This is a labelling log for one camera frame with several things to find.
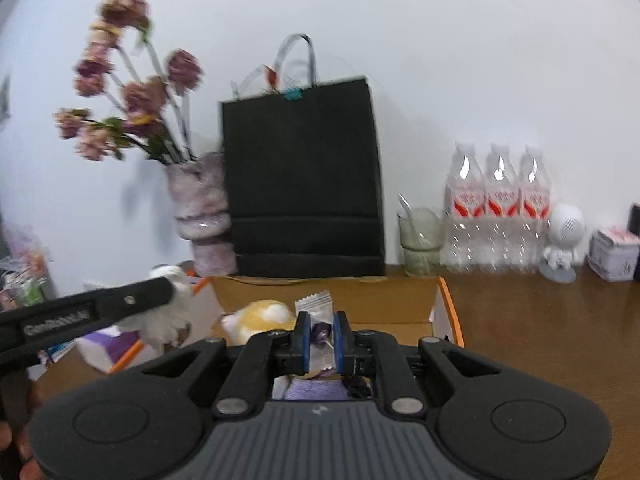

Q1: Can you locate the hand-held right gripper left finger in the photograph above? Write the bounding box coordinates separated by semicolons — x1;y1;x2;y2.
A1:
140;311;311;419

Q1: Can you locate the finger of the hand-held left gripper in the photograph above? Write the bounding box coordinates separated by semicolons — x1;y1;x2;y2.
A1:
85;276;174;325

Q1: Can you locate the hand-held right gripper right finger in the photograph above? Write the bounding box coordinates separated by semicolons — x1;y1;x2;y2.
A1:
332;311;503;417

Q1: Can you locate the small clear candy packet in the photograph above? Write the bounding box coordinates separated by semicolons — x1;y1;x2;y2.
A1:
294;289;335;380

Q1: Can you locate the purple knitted cloth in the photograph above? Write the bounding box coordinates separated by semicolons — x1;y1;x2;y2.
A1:
284;377;349;402

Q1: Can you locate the black cable plug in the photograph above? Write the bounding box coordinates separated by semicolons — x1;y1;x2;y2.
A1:
344;377;374;401

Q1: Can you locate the yellow plush toy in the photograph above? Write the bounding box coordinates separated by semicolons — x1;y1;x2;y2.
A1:
221;300;299;347

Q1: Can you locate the red cardboard box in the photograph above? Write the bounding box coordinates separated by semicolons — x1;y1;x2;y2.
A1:
107;274;466;403

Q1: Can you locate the person's left hand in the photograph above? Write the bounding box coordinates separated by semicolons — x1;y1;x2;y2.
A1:
0;385;43;480

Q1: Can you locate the purple tissue pack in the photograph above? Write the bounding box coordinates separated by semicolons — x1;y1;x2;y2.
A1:
75;326;147;375

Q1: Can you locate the rack of small goods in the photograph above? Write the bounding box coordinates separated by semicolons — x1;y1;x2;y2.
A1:
0;224;54;312

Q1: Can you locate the mottled purple ceramic vase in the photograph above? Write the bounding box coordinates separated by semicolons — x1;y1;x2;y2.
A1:
165;152;239;277

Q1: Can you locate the glass cup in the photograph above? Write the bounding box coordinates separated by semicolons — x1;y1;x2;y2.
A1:
397;206;446;279

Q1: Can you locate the white spoon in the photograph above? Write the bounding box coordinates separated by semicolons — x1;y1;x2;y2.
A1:
398;193;427;241

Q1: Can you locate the black paper bag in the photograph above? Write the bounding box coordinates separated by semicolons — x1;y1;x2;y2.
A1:
218;33;387;279

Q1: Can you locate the dried pink rose bouquet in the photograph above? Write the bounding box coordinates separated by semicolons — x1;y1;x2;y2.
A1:
54;0;206;164

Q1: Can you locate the white robot figure speaker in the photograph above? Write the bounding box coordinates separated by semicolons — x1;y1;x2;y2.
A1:
539;202;586;284

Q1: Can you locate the dried rose bud stem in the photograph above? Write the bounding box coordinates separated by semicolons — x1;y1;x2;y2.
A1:
231;62;282;97

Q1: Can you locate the white tin box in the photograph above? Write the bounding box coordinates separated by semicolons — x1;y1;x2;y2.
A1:
586;228;640;282

